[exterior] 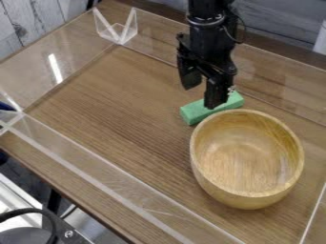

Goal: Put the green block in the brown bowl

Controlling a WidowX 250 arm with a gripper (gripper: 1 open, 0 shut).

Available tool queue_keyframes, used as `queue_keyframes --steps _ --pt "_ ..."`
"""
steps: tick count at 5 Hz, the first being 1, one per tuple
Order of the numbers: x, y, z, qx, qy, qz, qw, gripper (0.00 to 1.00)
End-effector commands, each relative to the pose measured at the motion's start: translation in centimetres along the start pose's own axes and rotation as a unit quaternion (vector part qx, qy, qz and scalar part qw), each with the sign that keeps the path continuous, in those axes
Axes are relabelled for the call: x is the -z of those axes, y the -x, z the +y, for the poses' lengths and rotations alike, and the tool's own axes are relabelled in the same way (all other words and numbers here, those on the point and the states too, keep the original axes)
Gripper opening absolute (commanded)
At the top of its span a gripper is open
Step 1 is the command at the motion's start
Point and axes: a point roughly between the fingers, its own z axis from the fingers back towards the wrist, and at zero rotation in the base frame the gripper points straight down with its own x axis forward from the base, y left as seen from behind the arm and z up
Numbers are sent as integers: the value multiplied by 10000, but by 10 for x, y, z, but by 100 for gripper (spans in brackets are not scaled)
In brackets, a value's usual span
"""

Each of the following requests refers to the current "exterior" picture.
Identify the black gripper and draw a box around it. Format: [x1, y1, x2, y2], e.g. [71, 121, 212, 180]
[177, 13, 238, 110]

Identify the green rectangular block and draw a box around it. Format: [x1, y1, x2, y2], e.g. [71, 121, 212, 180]
[180, 91, 245, 126]

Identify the light wooden bowl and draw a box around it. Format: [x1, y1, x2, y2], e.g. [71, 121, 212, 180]
[190, 109, 305, 210]

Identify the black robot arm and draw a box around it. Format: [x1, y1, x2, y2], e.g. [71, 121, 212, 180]
[177, 0, 241, 110]

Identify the black table leg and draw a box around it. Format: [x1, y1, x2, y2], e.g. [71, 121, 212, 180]
[47, 190, 63, 214]

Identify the clear acrylic tray wall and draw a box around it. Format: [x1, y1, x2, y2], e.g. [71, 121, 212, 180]
[0, 2, 326, 244]

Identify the black cable loop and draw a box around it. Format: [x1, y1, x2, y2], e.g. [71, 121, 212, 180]
[0, 207, 62, 244]

